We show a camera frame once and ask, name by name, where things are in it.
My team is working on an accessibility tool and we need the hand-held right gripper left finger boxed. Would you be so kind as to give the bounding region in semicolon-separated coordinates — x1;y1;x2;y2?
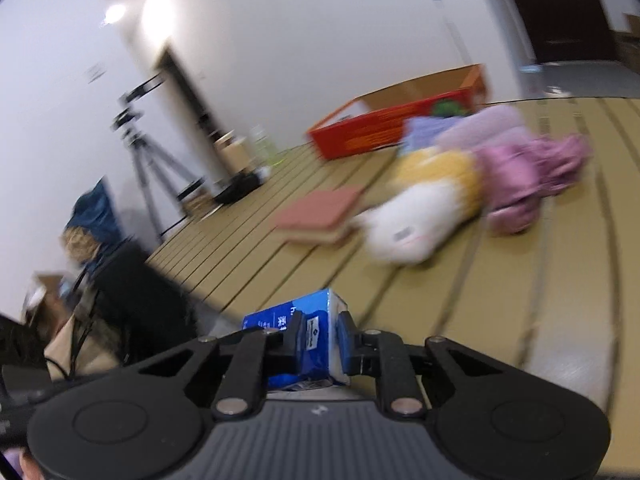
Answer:
137;310;307;418

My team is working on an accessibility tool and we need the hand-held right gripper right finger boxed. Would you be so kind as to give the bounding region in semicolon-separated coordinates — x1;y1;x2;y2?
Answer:
337;311;506;421

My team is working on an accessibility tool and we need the blue paper carton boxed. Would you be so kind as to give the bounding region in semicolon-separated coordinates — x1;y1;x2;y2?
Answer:
242;287;353;391

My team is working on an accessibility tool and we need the red cardboard box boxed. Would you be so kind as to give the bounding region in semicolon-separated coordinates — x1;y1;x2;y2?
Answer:
306;64;488;161

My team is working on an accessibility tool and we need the pink square pad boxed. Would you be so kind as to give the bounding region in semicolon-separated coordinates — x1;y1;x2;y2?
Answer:
273;185;367;249

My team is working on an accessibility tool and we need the white and yellow plush toy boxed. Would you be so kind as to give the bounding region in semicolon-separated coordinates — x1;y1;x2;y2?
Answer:
359;151;485;267

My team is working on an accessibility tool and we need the black chair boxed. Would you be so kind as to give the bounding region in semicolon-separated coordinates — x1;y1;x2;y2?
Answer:
89;241;202;367

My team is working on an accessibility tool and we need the black bag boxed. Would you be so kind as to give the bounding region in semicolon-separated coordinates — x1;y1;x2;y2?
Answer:
214;171;267;206

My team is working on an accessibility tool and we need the small brown cardboard box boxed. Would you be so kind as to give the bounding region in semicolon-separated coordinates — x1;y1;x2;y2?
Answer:
214;132;252;182

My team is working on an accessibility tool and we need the blue purple cloth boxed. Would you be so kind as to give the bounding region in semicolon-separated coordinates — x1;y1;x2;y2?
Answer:
399;116;452;155

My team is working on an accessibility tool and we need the blue bag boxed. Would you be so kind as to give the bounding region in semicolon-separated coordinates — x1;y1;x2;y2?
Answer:
69;179;124;247

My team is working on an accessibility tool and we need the pink garment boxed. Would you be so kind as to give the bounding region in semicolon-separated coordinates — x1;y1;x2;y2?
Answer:
477;134;594;237

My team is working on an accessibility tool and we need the light purple plush toy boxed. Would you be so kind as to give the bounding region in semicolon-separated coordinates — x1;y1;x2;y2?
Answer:
434;104;527;152

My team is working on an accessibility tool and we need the dark brown door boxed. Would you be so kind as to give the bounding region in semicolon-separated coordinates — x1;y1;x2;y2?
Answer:
494;0;620;64

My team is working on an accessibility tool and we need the camera tripod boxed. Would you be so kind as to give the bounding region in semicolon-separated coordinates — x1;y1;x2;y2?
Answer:
111;74;212;242

